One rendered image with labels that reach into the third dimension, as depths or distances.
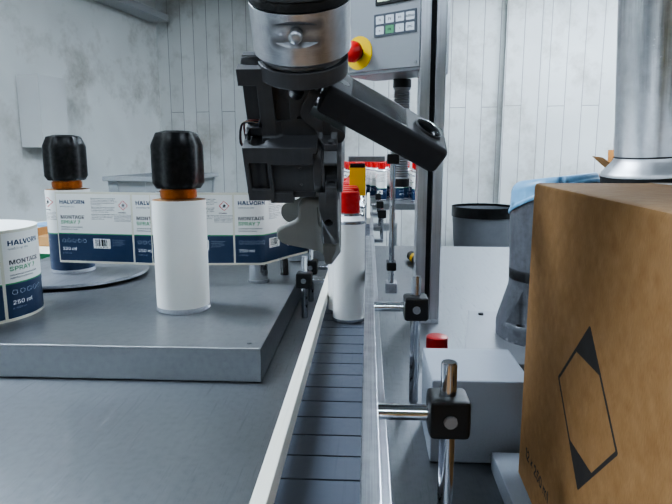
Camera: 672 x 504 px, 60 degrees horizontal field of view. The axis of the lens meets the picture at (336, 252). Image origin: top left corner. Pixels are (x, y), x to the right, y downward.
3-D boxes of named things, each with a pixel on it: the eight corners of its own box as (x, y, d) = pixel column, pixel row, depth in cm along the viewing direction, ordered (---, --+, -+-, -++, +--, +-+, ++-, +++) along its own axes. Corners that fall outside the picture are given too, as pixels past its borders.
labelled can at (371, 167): (334, 193, 374) (334, 160, 371) (425, 193, 371) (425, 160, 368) (330, 199, 329) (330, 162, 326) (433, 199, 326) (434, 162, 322)
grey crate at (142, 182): (158, 208, 355) (157, 172, 351) (221, 210, 348) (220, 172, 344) (102, 220, 297) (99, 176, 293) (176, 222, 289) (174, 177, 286)
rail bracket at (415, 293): (368, 395, 77) (369, 272, 74) (424, 396, 77) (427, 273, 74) (368, 406, 74) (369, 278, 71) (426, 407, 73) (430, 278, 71)
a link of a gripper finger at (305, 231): (283, 261, 60) (274, 184, 54) (341, 261, 59) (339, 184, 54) (279, 281, 57) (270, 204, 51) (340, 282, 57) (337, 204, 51)
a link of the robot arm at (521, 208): (541, 255, 92) (543, 168, 90) (624, 268, 82) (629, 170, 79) (489, 266, 86) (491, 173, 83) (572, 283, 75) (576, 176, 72)
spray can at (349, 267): (337, 314, 97) (337, 189, 94) (367, 316, 96) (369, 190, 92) (328, 322, 92) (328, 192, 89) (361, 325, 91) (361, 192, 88)
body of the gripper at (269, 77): (262, 163, 57) (246, 38, 49) (350, 163, 56) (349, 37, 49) (249, 209, 51) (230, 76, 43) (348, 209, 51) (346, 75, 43)
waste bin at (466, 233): (511, 279, 530) (515, 203, 518) (514, 293, 478) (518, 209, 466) (450, 276, 543) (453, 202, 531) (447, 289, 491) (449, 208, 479)
